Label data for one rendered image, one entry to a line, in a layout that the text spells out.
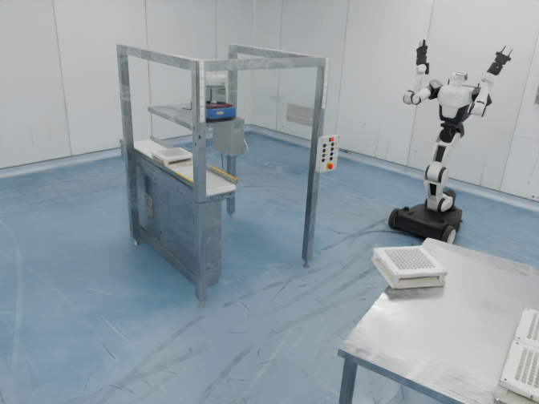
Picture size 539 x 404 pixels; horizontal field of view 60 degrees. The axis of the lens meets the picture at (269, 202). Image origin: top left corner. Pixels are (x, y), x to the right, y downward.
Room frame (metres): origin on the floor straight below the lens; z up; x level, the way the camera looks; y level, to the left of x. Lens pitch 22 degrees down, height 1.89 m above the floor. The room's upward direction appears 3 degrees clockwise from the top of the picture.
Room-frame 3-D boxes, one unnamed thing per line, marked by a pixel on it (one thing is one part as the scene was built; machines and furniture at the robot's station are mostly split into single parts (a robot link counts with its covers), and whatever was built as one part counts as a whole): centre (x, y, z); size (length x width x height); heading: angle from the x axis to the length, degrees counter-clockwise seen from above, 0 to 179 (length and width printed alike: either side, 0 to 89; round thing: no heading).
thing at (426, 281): (1.86, -0.64, 0.83); 0.24 x 0.24 x 0.02; 11
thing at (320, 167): (3.29, -0.40, 0.96); 0.17 x 0.06 x 0.26; 129
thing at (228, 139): (2.98, 0.29, 1.13); 0.22 x 0.11 x 0.20; 39
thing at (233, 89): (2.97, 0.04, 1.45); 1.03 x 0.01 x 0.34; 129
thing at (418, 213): (4.13, -1.59, 0.19); 0.64 x 0.52 x 0.33; 137
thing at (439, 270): (1.86, -0.64, 0.88); 0.25 x 0.24 x 0.02; 101
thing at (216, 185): (3.36, 0.75, 0.79); 1.35 x 0.25 x 0.05; 39
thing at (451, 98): (4.15, -1.60, 1.23); 0.34 x 0.30 x 0.36; 47
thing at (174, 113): (3.05, 0.52, 1.24); 0.62 x 0.38 x 0.04; 39
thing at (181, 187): (3.36, 0.75, 0.76); 1.30 x 0.29 x 0.10; 39
